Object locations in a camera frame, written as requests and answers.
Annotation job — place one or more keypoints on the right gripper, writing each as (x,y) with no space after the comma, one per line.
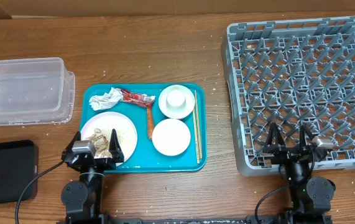
(286,154)

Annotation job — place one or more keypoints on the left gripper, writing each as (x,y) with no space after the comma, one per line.
(107,163)

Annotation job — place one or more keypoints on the orange carrot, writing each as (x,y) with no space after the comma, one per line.
(150,123)

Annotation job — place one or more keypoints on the red snack wrapper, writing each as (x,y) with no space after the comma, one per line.
(139,99)

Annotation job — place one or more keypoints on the wooden chopstick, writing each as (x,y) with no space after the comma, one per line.
(198,127)
(196,137)

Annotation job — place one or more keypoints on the small white cup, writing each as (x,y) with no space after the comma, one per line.
(175,98)

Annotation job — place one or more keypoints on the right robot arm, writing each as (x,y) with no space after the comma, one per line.
(310,196)

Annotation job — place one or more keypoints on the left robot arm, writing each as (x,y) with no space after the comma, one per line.
(82,198)

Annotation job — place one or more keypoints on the grey dishwasher rack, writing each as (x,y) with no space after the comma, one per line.
(291,72)

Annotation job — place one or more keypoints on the food scraps on plate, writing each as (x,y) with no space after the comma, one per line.
(101,143)

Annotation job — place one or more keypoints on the pink plate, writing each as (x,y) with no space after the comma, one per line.
(125,129)

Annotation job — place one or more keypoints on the crumpled white napkin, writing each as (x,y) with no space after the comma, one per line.
(106,101)

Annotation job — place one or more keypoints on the teal plastic tray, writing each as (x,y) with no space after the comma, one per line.
(145,158)

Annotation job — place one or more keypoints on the clear plastic bin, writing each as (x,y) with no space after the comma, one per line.
(35,91)

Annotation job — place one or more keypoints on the black bin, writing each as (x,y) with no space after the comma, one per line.
(18,166)

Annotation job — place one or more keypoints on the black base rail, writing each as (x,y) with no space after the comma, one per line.
(192,221)

